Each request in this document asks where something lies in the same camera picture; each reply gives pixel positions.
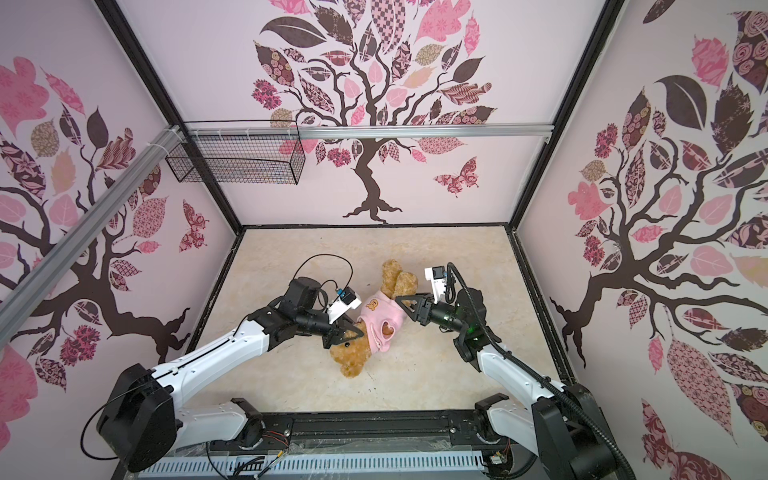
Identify brown teddy bear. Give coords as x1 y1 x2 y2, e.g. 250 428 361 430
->
330 259 418 378

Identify pink knitted bear sweater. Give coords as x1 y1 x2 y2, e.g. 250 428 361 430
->
357 291 407 354

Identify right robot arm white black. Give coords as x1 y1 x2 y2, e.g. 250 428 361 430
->
396 288 636 479

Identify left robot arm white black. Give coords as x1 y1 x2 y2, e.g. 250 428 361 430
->
96 277 362 473

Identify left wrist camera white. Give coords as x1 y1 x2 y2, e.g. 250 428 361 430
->
327 287 361 324

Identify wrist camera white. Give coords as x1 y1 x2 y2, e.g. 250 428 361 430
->
327 287 361 324
424 266 449 303

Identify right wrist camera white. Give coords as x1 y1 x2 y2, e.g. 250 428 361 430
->
424 266 449 303

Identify left camera black cable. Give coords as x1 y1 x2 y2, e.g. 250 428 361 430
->
291 253 356 295

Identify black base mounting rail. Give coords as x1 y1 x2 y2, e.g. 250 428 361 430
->
134 398 594 463

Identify white slotted cable duct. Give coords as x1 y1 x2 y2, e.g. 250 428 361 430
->
129 451 486 479

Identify black wire basket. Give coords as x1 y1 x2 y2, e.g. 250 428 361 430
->
165 120 307 185

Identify back aluminium rail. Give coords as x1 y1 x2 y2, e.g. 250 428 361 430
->
187 123 554 140

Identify aluminium rail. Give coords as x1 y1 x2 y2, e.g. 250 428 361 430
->
187 123 554 140
1 126 182 345

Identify left aluminium rail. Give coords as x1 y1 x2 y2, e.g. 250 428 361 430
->
1 126 182 345

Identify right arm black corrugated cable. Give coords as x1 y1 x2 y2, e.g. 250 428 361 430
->
445 262 637 480

